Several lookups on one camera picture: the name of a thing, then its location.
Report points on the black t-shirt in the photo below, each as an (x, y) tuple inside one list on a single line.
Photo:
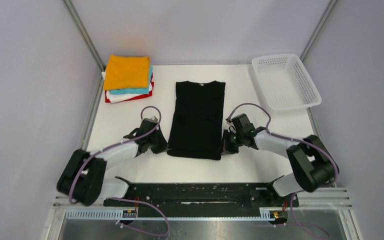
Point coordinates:
[(196, 128)]

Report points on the white slotted cable duct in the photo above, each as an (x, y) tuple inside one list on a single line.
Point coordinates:
[(120, 214)]

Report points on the white plastic basket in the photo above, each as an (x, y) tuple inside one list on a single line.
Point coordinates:
[(285, 83)]

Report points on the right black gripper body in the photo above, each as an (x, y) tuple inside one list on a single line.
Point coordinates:
[(229, 141)]

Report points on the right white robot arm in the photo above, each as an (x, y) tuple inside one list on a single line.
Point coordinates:
[(311, 164)]

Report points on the aluminium frame post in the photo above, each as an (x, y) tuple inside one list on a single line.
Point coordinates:
[(73, 13), (318, 28)]

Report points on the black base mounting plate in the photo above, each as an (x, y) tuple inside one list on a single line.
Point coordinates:
[(205, 199)]

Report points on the red folded t-shirt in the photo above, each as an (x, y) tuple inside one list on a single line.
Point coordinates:
[(111, 98)]

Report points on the right aluminium frame post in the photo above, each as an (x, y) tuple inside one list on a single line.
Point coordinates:
[(318, 28)]

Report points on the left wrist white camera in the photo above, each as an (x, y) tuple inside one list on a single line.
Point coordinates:
[(153, 119)]

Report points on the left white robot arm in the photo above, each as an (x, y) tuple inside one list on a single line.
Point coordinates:
[(83, 179)]

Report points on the teal folded t-shirt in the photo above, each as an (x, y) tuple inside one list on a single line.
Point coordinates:
[(136, 90)]

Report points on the left aluminium frame post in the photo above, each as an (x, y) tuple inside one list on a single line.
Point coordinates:
[(73, 13)]

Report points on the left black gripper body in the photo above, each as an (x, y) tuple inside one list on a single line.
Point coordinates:
[(158, 142)]

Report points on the orange folded t-shirt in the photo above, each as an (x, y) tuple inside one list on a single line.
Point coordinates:
[(126, 73)]

